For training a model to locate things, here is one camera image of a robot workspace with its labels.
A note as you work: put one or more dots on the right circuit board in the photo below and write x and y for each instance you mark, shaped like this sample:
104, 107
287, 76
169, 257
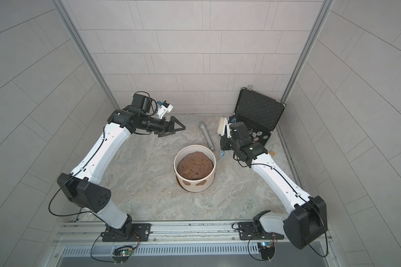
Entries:
266, 251

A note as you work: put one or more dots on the black poker chip case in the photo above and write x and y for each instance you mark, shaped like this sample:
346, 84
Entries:
259, 113

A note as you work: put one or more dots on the aluminium frame rail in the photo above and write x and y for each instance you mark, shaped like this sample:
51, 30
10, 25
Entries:
181, 244

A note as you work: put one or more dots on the left circuit board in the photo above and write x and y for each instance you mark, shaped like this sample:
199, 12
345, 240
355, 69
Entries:
125, 251

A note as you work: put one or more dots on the silver microphone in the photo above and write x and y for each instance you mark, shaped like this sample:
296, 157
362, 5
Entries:
203, 128

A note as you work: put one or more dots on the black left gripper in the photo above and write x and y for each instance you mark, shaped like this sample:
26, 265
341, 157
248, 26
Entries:
163, 130

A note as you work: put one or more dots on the white scrub brush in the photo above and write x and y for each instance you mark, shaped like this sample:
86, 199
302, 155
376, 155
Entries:
223, 128

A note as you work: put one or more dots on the circuit board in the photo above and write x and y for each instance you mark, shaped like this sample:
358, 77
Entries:
125, 251
266, 251

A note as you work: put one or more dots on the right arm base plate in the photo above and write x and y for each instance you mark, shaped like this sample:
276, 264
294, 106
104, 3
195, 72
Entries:
247, 231

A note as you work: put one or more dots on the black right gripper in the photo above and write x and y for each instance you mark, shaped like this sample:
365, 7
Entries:
224, 142

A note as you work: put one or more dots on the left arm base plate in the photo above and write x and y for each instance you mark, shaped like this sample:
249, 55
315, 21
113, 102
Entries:
129, 232

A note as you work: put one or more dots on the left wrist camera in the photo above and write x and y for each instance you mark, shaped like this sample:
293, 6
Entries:
163, 108

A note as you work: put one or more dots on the white ceramic pot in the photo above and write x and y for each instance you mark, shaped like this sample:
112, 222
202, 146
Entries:
195, 185

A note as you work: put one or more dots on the brown dried mud filling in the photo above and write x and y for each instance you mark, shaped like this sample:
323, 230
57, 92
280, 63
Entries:
195, 166

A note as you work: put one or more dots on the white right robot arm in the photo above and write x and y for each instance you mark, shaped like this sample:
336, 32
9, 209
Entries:
307, 216

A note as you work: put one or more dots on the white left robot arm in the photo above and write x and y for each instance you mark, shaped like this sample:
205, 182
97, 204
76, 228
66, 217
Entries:
143, 116

